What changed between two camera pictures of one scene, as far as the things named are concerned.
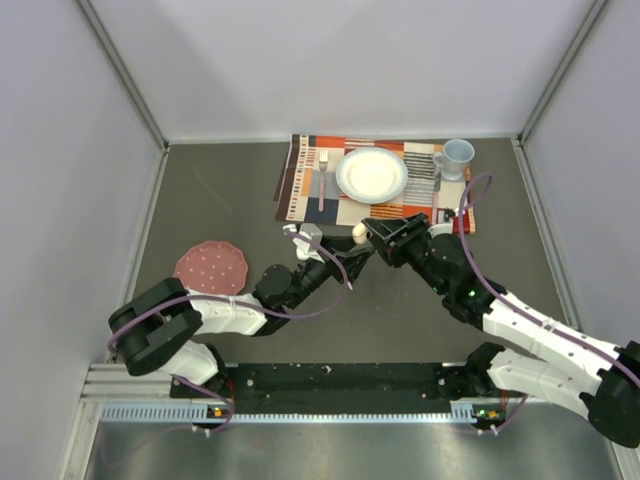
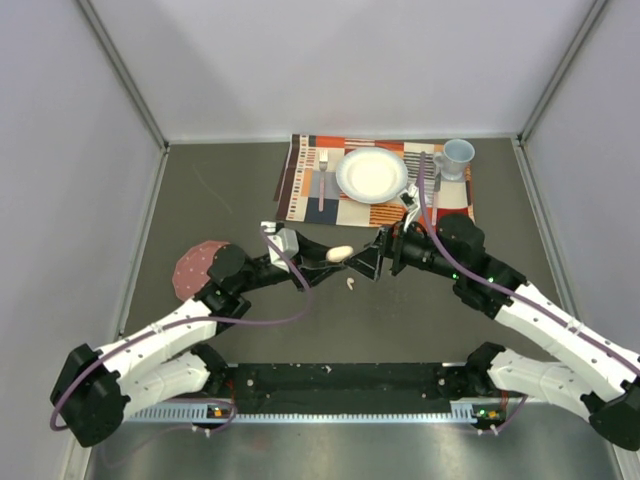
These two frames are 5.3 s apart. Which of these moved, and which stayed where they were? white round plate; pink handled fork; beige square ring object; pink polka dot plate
Moved: beige square ring object
Stayed: white round plate; pink polka dot plate; pink handled fork
